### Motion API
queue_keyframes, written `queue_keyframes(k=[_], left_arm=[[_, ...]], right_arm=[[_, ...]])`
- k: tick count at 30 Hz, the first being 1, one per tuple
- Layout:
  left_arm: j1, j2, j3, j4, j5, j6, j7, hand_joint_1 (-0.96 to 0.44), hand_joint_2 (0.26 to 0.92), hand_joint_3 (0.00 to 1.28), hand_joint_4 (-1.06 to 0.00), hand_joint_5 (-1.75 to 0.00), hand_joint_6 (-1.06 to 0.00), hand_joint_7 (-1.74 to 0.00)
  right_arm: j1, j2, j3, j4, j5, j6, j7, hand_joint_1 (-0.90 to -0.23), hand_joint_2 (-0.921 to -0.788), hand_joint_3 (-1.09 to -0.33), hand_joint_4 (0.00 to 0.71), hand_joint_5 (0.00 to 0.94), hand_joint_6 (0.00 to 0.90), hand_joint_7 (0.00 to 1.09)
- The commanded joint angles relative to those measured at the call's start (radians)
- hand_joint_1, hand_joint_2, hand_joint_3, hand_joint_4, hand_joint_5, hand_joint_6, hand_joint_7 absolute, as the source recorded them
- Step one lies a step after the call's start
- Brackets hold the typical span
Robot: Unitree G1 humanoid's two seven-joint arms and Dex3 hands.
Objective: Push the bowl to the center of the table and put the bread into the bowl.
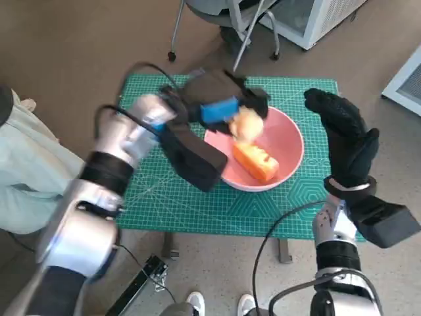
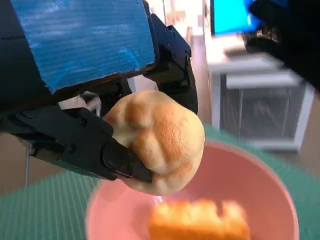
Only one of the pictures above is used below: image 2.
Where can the pink bowl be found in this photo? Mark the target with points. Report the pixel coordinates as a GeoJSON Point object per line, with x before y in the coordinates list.
{"type": "Point", "coordinates": [237, 175]}

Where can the round tan toy bread bun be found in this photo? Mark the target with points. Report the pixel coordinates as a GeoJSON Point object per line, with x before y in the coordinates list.
{"type": "Point", "coordinates": [162, 140]}

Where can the orange sliced toy bread loaf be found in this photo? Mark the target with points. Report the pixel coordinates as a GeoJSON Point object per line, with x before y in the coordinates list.
{"type": "Point", "coordinates": [200, 222]}

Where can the green cutting mat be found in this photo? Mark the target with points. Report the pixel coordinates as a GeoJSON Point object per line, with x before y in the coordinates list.
{"type": "Point", "coordinates": [45, 207]}

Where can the white mesh-front cabinet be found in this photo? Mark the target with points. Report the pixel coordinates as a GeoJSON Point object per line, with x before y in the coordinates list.
{"type": "Point", "coordinates": [262, 107]}

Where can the blue lit monitor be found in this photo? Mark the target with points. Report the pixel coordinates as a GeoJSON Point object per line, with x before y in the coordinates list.
{"type": "Point", "coordinates": [230, 17]}

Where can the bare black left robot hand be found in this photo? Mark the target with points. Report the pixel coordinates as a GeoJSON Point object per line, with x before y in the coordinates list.
{"type": "Point", "coordinates": [87, 37]}

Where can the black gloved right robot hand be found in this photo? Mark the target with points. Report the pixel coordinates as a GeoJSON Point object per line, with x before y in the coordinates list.
{"type": "Point", "coordinates": [300, 37]}

